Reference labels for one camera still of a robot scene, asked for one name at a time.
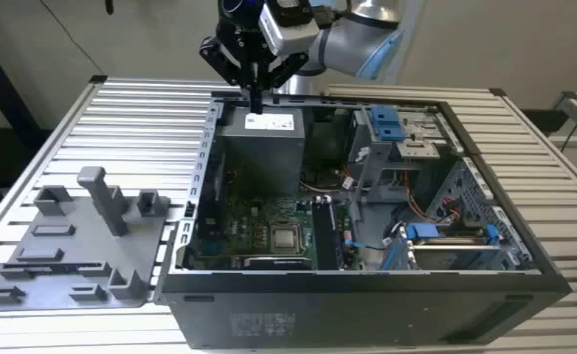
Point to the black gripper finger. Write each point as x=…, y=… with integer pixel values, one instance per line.
x=227, y=72
x=289, y=70

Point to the black RAM stick white label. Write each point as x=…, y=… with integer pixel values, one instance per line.
x=52, y=268

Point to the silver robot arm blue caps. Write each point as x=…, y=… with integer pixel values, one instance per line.
x=347, y=44

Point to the blue disk carrier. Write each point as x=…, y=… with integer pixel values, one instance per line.
x=386, y=121

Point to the black table corner cap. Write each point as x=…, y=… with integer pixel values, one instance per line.
x=570, y=94
x=98, y=78
x=498, y=92

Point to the small black hanging object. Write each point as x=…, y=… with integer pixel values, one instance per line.
x=108, y=7

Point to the black rear case fan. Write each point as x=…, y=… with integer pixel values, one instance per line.
x=212, y=191

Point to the grey metal disk bay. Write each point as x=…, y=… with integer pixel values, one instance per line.
x=421, y=149

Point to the black case latch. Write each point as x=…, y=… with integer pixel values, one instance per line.
x=188, y=210

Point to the green motherboard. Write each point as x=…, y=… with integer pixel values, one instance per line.
x=248, y=221

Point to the CPU socket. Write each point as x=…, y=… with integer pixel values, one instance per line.
x=283, y=223

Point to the silver CPU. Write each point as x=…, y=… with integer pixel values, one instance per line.
x=286, y=239

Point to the grey perforated drive cage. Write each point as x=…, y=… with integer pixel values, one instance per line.
x=470, y=184

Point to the hard disk in blue carrier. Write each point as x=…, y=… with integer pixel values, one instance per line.
x=421, y=233

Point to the black graphics card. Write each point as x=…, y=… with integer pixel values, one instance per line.
x=278, y=262

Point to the black box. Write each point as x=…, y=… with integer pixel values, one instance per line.
x=544, y=121

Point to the grey plastic parts rack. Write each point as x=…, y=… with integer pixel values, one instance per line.
x=72, y=258

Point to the black open PC case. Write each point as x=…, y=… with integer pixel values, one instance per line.
x=318, y=317

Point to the black slanted frame bar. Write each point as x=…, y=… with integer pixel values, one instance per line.
x=7, y=85

